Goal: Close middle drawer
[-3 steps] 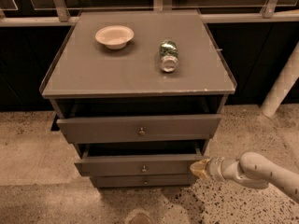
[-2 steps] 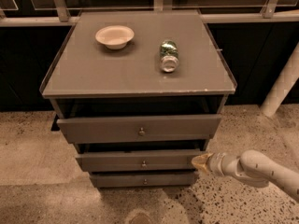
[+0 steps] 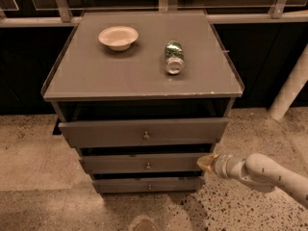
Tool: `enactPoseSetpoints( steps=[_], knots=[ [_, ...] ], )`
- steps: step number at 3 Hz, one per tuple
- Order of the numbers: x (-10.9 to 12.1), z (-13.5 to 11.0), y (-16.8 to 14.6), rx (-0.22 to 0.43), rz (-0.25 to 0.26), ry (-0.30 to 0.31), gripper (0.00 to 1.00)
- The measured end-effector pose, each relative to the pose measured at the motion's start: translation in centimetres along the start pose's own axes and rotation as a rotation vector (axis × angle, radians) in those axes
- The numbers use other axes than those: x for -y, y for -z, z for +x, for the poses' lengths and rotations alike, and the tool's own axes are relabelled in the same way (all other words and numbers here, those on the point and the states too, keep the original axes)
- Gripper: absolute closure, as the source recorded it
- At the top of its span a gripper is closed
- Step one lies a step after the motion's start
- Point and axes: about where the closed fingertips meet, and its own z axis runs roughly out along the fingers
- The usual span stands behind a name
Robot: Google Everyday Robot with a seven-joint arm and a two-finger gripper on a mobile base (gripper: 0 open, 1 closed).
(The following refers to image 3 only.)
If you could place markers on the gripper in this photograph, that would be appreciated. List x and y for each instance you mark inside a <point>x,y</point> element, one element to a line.
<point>221,166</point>

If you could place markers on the grey drawer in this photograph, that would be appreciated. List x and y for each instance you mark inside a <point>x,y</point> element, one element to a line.
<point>139,185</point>
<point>126,133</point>
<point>136,163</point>

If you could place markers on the grey top drawer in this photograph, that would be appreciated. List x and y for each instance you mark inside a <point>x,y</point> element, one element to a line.
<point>126,133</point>

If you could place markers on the brass top drawer knob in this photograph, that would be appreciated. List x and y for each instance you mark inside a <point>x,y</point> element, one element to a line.
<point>146,135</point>

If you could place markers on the grey drawer cabinet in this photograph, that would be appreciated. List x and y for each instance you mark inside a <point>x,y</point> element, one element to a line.
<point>93,82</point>

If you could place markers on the grey bottom drawer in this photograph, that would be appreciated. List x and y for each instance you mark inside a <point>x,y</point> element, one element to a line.
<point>139,185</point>

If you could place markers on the green soda can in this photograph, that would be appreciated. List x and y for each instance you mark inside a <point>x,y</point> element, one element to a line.
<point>174,57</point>

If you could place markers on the white diagonal pole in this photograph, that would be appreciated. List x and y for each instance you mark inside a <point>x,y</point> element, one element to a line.
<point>295,82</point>

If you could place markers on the white bowl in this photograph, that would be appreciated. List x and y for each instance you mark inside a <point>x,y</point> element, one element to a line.
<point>118,38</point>

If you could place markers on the metal railing frame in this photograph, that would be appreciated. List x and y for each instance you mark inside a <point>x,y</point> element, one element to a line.
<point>52,13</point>

